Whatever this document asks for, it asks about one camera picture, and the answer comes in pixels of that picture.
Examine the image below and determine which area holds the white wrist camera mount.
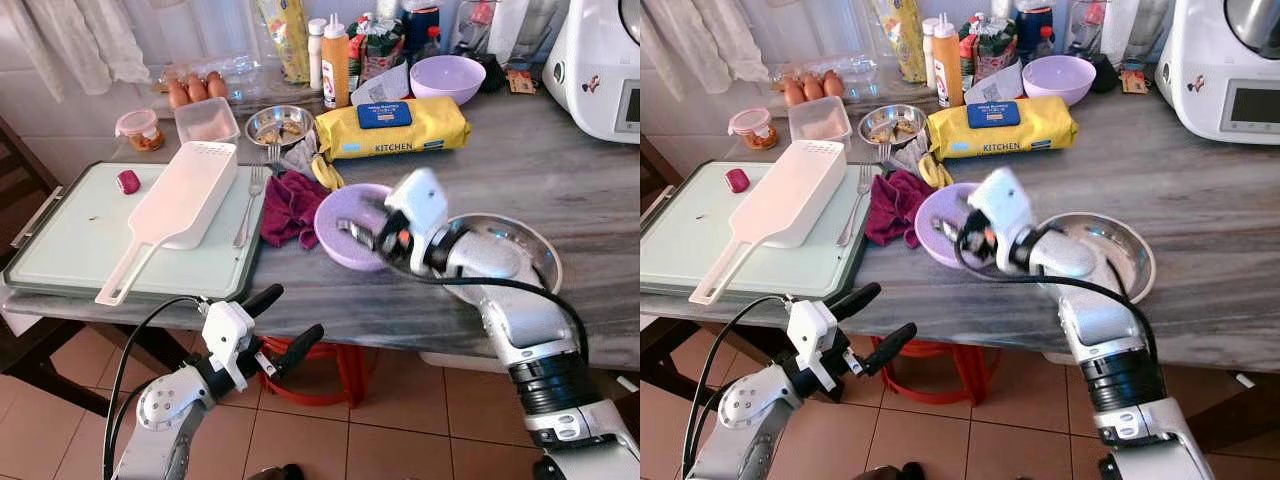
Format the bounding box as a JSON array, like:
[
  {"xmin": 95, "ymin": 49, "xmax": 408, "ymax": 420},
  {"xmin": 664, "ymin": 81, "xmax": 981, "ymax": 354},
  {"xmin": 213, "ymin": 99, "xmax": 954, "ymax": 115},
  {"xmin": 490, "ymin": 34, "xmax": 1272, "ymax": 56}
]
[
  {"xmin": 200, "ymin": 300, "xmax": 256, "ymax": 393},
  {"xmin": 785, "ymin": 298, "xmax": 839, "ymax": 393},
  {"xmin": 965, "ymin": 167, "xmax": 1036, "ymax": 271},
  {"xmin": 385, "ymin": 168, "xmax": 451, "ymax": 271}
]

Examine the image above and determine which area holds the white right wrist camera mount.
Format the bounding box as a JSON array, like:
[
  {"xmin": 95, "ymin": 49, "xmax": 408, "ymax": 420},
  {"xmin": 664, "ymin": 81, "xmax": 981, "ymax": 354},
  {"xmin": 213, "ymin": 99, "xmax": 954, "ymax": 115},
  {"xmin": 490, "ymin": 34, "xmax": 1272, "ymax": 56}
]
[
  {"xmin": 385, "ymin": 168, "xmax": 451, "ymax": 271},
  {"xmin": 965, "ymin": 167, "xmax": 1036, "ymax": 271}
]

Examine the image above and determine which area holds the dark blue jar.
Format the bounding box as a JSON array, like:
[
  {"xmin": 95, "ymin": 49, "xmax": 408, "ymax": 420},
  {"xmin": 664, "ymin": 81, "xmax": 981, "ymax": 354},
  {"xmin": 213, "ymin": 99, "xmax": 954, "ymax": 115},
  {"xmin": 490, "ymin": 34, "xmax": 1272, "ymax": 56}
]
[
  {"xmin": 1015, "ymin": 5, "xmax": 1054, "ymax": 61},
  {"xmin": 403, "ymin": 5, "xmax": 441, "ymax": 61}
]

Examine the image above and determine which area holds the orange sauce bottle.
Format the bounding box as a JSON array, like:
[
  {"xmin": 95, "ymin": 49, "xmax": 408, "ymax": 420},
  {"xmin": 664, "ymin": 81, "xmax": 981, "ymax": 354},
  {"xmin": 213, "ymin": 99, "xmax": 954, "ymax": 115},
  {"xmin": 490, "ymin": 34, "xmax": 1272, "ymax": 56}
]
[
  {"xmin": 932, "ymin": 14, "xmax": 963, "ymax": 108},
  {"xmin": 321, "ymin": 14, "xmax": 351, "ymax": 109}
]

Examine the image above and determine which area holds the green and red snack bag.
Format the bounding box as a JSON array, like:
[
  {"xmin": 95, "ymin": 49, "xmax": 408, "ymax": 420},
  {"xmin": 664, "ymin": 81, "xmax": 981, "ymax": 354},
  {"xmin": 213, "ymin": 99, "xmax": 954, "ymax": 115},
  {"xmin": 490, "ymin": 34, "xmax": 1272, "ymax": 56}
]
[
  {"xmin": 960, "ymin": 15, "xmax": 1019, "ymax": 86},
  {"xmin": 348, "ymin": 15, "xmax": 406, "ymax": 91}
]

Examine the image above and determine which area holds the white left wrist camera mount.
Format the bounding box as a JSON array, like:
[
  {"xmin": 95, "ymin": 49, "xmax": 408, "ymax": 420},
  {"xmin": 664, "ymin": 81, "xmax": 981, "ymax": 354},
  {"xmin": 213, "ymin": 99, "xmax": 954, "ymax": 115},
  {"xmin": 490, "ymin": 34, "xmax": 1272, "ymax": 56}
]
[
  {"xmin": 785, "ymin": 298, "xmax": 839, "ymax": 393},
  {"xmin": 200, "ymin": 300, "xmax": 256, "ymax": 393}
]

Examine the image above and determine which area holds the clear plastic container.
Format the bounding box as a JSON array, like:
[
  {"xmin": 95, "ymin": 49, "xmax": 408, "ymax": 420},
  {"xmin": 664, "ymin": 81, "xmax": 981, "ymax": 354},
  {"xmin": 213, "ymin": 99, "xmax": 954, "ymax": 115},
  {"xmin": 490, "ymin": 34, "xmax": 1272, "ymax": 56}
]
[
  {"xmin": 174, "ymin": 97, "xmax": 241, "ymax": 144},
  {"xmin": 787, "ymin": 96, "xmax": 854, "ymax": 144}
]

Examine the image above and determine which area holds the red plastic stool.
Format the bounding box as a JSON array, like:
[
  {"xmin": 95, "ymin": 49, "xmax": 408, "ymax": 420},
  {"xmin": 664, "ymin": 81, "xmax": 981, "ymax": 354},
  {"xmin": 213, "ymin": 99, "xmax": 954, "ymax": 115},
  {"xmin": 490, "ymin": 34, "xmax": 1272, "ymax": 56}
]
[
  {"xmin": 255, "ymin": 335, "xmax": 366, "ymax": 409},
  {"xmin": 865, "ymin": 338, "xmax": 966, "ymax": 406}
]

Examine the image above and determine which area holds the white kitchen appliance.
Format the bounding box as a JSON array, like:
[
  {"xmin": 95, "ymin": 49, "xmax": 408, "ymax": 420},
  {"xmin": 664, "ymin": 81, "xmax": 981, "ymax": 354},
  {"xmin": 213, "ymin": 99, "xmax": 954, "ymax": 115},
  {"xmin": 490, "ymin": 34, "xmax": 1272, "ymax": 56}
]
[
  {"xmin": 1155, "ymin": 0, "xmax": 1280, "ymax": 146},
  {"xmin": 543, "ymin": 0, "xmax": 641, "ymax": 144}
]

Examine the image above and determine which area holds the small steel bowl with food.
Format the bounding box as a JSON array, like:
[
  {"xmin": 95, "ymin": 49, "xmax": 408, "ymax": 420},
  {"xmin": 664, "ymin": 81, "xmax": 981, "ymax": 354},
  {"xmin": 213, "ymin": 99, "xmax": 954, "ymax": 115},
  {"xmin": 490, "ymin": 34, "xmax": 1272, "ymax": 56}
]
[
  {"xmin": 245, "ymin": 104, "xmax": 316, "ymax": 149},
  {"xmin": 858, "ymin": 104, "xmax": 928, "ymax": 149}
]

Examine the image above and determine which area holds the small purple plastic bowl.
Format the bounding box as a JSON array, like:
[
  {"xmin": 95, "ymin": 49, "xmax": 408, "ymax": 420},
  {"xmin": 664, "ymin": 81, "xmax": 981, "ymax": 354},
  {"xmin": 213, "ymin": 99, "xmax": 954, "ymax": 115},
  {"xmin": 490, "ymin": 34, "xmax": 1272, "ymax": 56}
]
[
  {"xmin": 915, "ymin": 182, "xmax": 993, "ymax": 271},
  {"xmin": 313, "ymin": 183, "xmax": 401, "ymax": 273}
]

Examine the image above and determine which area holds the yellow banana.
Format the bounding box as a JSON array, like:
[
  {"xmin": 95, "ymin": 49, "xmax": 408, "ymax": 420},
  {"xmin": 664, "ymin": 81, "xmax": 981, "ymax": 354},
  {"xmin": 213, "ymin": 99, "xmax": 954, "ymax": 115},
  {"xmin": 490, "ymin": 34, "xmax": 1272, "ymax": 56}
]
[
  {"xmin": 918, "ymin": 153, "xmax": 956, "ymax": 191},
  {"xmin": 310, "ymin": 153, "xmax": 346, "ymax": 193}
]

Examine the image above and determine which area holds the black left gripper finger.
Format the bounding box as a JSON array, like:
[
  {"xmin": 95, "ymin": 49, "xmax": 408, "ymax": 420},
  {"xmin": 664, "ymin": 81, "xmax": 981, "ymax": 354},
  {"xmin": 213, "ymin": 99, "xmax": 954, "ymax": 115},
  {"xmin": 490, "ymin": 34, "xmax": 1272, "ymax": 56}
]
[
  {"xmin": 826, "ymin": 283, "xmax": 883, "ymax": 321},
  {"xmin": 862, "ymin": 323, "xmax": 918, "ymax": 378},
  {"xmin": 240, "ymin": 284, "xmax": 286, "ymax": 319},
  {"xmin": 270, "ymin": 324, "xmax": 325, "ymax": 377}
]

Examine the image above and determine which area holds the maroon cloth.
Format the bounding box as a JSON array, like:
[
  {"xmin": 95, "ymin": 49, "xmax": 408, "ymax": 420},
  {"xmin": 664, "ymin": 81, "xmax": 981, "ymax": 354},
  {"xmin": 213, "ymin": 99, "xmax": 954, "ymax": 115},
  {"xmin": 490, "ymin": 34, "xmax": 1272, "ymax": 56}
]
[
  {"xmin": 865, "ymin": 168, "xmax": 936, "ymax": 248},
  {"xmin": 260, "ymin": 170, "xmax": 331, "ymax": 249}
]

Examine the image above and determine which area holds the dark wooden chair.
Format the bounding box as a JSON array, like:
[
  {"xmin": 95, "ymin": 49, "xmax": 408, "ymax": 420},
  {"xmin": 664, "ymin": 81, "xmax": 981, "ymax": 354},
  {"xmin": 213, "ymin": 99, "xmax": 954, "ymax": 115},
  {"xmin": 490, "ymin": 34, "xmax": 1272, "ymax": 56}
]
[
  {"xmin": 0, "ymin": 115, "xmax": 201, "ymax": 416},
  {"xmin": 640, "ymin": 135, "xmax": 801, "ymax": 416}
]

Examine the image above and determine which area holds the pale green cutting board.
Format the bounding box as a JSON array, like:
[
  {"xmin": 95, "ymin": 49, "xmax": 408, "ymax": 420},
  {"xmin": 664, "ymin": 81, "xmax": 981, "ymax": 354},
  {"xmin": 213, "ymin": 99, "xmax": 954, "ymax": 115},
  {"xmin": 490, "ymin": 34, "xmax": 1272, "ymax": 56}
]
[
  {"xmin": 3, "ymin": 160, "xmax": 269, "ymax": 301},
  {"xmin": 640, "ymin": 160, "xmax": 871, "ymax": 301}
]

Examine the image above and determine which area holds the yellow kitchen wipes pack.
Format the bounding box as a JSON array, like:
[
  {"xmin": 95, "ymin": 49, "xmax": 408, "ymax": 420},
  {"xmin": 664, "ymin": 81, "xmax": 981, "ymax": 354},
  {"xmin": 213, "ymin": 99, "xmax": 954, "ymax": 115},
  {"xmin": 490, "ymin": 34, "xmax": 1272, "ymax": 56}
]
[
  {"xmin": 927, "ymin": 96, "xmax": 1081, "ymax": 161},
  {"xmin": 315, "ymin": 96, "xmax": 472, "ymax": 161}
]

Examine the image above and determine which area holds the white curtain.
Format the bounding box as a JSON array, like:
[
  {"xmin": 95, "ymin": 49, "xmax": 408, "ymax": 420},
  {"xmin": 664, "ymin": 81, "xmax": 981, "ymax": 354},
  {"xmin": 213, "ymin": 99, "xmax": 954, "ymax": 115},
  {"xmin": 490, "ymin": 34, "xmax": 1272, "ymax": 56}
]
[
  {"xmin": 20, "ymin": 0, "xmax": 151, "ymax": 96},
  {"xmin": 640, "ymin": 0, "xmax": 761, "ymax": 101}
]

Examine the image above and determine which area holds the yellow food bag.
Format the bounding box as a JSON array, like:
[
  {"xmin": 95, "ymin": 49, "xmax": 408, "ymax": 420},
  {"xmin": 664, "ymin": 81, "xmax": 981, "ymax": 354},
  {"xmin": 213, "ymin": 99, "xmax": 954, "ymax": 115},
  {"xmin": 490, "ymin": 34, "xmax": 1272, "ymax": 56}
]
[
  {"xmin": 255, "ymin": 0, "xmax": 311, "ymax": 84},
  {"xmin": 870, "ymin": 0, "xmax": 926, "ymax": 84}
]

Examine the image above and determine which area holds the white plastic bottle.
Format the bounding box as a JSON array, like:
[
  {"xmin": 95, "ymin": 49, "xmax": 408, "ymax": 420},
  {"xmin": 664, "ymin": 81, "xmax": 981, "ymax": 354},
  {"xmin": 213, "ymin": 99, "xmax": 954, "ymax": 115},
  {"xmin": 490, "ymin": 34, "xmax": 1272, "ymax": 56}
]
[
  {"xmin": 921, "ymin": 18, "xmax": 941, "ymax": 91},
  {"xmin": 307, "ymin": 18, "xmax": 328, "ymax": 93}
]

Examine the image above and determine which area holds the white plastic strainer with handle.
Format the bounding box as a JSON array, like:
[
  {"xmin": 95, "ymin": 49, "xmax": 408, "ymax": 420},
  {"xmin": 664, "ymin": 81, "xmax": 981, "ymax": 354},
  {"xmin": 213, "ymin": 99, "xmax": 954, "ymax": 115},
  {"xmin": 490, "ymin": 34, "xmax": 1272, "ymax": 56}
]
[
  {"xmin": 688, "ymin": 140, "xmax": 848, "ymax": 307},
  {"xmin": 95, "ymin": 140, "xmax": 239, "ymax": 307}
]

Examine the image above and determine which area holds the large lilac plastic bowl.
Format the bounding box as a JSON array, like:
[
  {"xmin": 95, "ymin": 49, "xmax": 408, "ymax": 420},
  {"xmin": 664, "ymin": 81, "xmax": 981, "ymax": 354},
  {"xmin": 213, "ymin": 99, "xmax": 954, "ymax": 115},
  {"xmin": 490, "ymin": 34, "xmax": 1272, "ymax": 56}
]
[
  {"xmin": 410, "ymin": 55, "xmax": 488, "ymax": 106},
  {"xmin": 1022, "ymin": 55, "xmax": 1098, "ymax": 107}
]

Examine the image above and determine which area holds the grey white pouch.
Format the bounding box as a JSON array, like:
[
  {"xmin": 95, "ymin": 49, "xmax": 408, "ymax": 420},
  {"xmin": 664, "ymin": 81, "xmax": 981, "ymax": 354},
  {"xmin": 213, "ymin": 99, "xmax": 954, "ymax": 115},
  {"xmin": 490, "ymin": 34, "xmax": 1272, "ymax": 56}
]
[
  {"xmin": 352, "ymin": 62, "xmax": 413, "ymax": 109},
  {"xmin": 965, "ymin": 62, "xmax": 1026, "ymax": 106}
]

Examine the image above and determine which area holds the round steel plate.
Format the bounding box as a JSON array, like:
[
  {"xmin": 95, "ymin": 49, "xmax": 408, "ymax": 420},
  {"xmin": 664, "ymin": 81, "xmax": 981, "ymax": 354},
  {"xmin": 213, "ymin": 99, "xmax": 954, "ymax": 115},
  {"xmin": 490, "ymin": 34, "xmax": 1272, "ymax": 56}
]
[
  {"xmin": 1040, "ymin": 212, "xmax": 1158, "ymax": 304},
  {"xmin": 440, "ymin": 212, "xmax": 563, "ymax": 296}
]

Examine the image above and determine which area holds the small container with pink lid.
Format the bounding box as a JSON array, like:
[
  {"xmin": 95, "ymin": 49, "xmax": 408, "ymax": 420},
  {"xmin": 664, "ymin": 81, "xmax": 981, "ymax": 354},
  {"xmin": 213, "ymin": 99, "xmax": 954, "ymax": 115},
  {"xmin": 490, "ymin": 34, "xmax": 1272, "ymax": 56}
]
[
  {"xmin": 115, "ymin": 109, "xmax": 166, "ymax": 153},
  {"xmin": 728, "ymin": 108, "xmax": 779, "ymax": 151}
]

